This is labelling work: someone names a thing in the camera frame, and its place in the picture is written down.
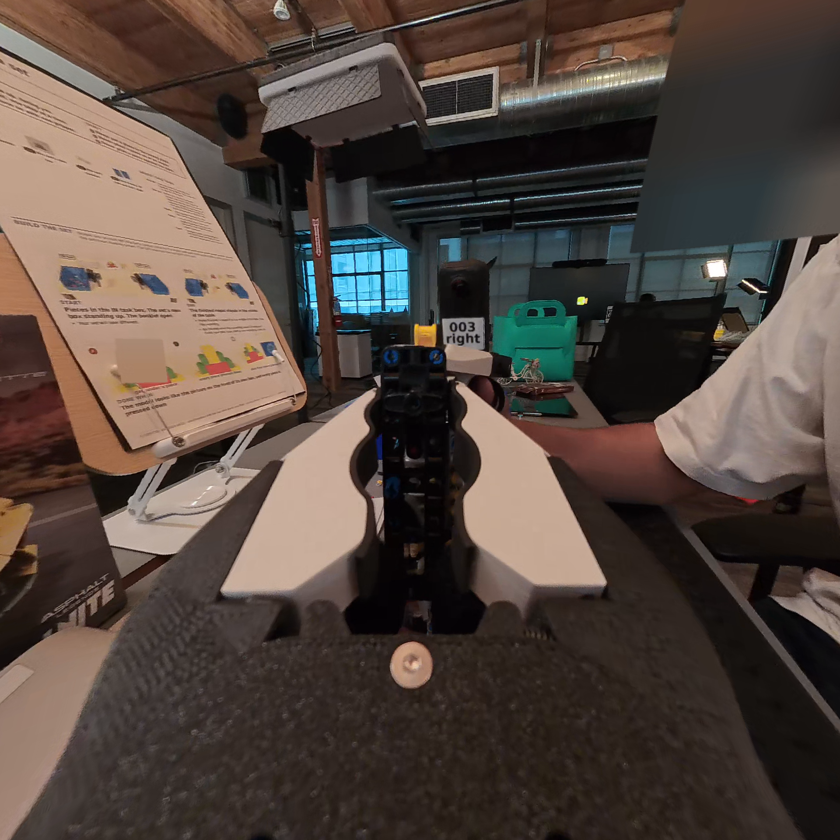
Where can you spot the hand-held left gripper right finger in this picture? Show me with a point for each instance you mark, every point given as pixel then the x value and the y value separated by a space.
pixel 531 525

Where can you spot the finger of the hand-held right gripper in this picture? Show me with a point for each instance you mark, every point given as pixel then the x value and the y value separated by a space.
pixel 469 361

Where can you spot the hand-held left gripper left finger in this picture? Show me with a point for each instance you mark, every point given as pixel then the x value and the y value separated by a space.
pixel 302 525

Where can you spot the black yellow lego car chassis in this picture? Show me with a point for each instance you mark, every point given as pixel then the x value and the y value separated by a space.
pixel 413 420

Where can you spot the lego set cardboard box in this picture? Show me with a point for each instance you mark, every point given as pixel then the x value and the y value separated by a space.
pixel 52 558

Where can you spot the teal felt bag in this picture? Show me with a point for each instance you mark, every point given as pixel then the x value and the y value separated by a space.
pixel 535 341

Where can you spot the brown flat box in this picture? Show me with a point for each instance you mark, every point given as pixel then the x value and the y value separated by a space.
pixel 541 390

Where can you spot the black glossy panel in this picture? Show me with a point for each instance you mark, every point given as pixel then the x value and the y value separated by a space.
pixel 544 407

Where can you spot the white rounded pad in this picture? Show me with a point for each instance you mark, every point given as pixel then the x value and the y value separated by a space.
pixel 197 505

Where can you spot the white cabinet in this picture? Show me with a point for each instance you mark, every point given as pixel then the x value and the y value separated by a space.
pixel 354 354

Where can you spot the wooden pillar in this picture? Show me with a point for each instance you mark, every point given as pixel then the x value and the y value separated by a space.
pixel 323 262

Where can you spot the black slim pole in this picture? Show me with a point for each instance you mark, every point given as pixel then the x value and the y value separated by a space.
pixel 291 262

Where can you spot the black swivel chair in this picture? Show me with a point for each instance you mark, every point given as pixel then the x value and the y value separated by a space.
pixel 656 354

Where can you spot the white vent grille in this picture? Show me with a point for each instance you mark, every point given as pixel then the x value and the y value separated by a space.
pixel 459 95

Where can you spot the white ceiling projector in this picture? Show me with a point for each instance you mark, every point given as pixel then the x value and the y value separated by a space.
pixel 341 85

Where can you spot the square studio light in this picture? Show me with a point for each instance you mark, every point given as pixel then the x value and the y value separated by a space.
pixel 715 269

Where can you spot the person's white printed shirt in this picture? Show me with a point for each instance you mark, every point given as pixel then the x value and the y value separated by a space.
pixel 754 394

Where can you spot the black round ceiling speaker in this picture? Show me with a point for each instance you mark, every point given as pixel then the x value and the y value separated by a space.
pixel 232 116

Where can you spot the wooden board instruction sheet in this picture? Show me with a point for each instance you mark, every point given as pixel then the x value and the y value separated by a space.
pixel 131 262

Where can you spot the ceiling spot light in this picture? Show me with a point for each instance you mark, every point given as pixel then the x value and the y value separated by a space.
pixel 281 9

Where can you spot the large dark wall screen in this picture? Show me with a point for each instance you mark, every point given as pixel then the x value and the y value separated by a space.
pixel 577 292

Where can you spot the silver ventilation duct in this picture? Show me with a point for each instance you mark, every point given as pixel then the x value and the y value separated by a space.
pixel 577 92

